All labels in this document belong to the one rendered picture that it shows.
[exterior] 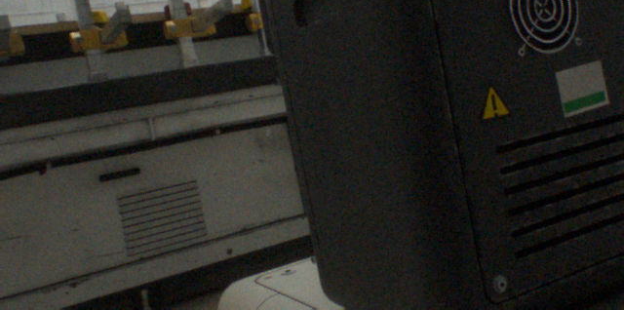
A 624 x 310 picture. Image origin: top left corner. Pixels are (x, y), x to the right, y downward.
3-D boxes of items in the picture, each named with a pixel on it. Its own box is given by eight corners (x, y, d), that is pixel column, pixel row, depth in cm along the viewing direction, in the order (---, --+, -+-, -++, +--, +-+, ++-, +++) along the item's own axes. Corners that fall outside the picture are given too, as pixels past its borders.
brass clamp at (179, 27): (216, 31, 179) (213, 14, 179) (170, 37, 173) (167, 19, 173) (210, 36, 184) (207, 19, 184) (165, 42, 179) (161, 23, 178)
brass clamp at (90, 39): (128, 44, 168) (124, 24, 168) (75, 50, 162) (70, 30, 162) (124, 48, 174) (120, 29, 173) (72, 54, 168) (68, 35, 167)
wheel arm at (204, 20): (236, 13, 155) (232, -5, 154) (223, 14, 153) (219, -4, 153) (188, 44, 194) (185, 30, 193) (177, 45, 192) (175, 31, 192)
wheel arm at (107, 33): (134, 24, 144) (130, 6, 143) (119, 26, 142) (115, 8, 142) (105, 56, 183) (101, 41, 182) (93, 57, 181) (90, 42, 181)
